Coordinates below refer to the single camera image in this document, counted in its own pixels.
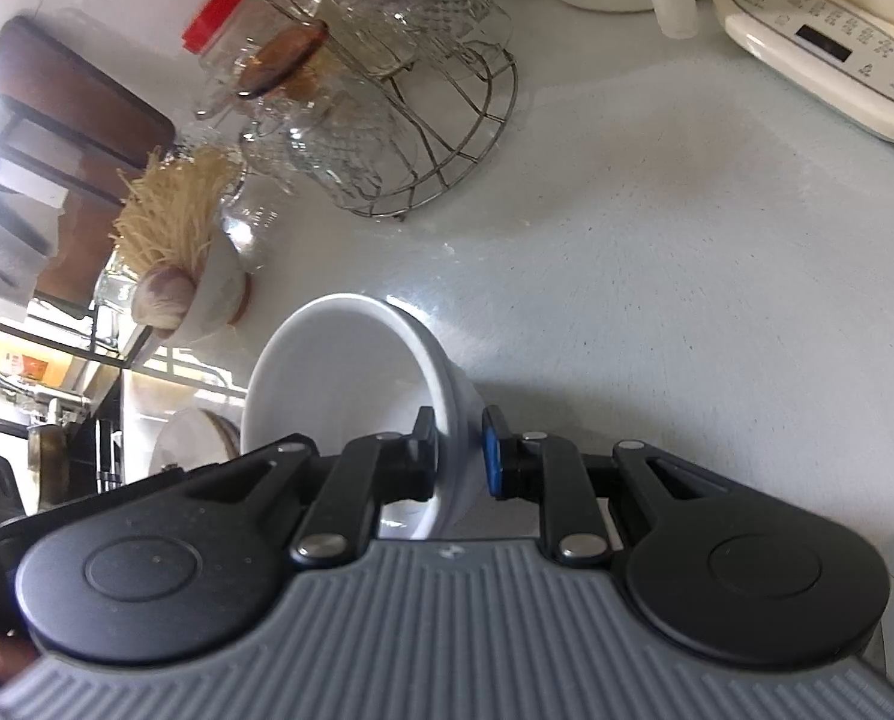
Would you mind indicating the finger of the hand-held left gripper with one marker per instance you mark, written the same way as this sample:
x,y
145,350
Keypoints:
x,y
422,465
94,514

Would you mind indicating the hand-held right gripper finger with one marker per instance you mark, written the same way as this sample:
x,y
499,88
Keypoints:
x,y
496,457

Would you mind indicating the plain white ceramic bowl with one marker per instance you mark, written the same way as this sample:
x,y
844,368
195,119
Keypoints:
x,y
342,390

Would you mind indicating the white leaf-print plate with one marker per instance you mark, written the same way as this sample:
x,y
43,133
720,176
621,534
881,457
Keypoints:
x,y
192,439

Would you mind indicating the person's left hand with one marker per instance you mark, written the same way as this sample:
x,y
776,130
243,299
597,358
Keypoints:
x,y
4,660

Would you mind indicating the orange detergent bottle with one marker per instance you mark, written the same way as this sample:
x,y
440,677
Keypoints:
x,y
34,367

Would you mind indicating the garlic bulb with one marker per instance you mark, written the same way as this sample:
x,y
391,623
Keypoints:
x,y
163,296

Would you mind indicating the small ceramic footed bowl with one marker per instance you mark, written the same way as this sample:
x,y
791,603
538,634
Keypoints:
x,y
218,292

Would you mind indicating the dried noodle bundle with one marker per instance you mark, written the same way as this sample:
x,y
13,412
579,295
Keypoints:
x,y
173,202

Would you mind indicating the black dish rack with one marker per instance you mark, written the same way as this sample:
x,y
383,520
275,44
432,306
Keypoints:
x,y
12,187

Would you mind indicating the brown cutting board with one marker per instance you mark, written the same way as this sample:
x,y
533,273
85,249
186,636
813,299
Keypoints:
x,y
64,127

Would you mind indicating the red-lidded clear jar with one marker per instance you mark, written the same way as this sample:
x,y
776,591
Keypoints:
x,y
218,19

